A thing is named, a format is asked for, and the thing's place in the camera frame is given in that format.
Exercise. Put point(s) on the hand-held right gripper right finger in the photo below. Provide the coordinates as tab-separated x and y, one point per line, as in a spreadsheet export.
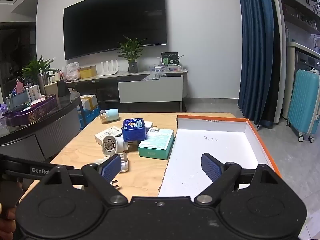
211	167

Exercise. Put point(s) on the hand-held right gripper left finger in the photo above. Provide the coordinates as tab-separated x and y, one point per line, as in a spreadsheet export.
111	167

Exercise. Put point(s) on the clear bottle with white cap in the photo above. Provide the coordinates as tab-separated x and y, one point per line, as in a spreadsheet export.
124	165

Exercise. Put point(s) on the square white charger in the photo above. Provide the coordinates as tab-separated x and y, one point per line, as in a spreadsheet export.
115	184

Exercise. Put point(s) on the white plug-in mosquito repeller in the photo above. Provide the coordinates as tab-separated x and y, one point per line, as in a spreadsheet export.
112	145

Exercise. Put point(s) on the orange white box lid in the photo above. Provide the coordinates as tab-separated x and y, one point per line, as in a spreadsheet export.
212	142

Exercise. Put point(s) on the white box with barcode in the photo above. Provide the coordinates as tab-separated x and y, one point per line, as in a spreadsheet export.
110	133

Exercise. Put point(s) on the blue tin box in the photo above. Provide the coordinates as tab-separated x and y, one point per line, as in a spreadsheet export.
133	130

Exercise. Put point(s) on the teal white box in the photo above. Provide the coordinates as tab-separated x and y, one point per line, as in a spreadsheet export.
156	143

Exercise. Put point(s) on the light blue toothpick holder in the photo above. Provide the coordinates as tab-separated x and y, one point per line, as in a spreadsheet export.
111	115

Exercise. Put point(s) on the person's left hand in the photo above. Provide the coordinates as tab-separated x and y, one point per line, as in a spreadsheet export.
7	223

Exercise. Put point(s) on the dark ribbed curved table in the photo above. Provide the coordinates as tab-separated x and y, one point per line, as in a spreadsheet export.
30	140

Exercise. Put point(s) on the blue plastic bag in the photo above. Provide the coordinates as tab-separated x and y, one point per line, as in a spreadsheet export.
87	118

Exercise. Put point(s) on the purple patterned box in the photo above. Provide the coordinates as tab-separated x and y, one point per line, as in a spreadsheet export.
30	113

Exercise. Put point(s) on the white yellow cardboard box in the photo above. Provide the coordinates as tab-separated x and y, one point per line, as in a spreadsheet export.
88	102

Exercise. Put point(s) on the white blue carton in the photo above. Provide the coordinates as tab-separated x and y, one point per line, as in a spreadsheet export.
33	93

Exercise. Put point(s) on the long low television stand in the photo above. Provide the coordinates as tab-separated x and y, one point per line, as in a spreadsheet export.
105	85

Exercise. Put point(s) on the pink paper item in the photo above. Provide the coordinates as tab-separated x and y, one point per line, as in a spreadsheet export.
20	86

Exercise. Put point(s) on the beige box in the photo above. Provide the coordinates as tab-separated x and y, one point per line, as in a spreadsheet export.
51	91

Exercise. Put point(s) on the black upright carton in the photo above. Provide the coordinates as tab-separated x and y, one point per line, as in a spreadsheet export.
62	88

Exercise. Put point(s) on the leafy plant in steel vase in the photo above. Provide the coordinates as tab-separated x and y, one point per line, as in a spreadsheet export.
41	72

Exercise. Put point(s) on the white router with antennas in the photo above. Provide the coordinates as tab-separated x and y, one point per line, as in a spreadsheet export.
110	68

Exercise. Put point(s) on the clear plastic bag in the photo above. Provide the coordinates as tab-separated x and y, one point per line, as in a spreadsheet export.
153	76

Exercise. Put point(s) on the white red plastic bag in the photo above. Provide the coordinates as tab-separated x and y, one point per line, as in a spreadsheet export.
71	72

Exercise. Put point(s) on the pile of small boxes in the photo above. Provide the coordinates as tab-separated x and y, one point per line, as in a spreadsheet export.
167	68

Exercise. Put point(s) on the teal suitcase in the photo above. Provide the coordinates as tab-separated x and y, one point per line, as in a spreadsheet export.
303	105

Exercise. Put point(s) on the black green box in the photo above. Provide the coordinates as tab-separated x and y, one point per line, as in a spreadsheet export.
170	58

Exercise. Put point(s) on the potted plant in dark vase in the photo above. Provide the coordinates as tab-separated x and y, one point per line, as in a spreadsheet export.
132	52

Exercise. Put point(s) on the blue curtain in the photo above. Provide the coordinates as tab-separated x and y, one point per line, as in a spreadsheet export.
257	55

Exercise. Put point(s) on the grey washing machine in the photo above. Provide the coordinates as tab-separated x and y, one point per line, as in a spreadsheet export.
308	62

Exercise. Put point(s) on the black wall television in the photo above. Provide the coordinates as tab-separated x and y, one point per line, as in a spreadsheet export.
115	20

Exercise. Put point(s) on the dark wall shelf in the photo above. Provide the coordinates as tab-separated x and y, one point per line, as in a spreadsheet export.
300	12

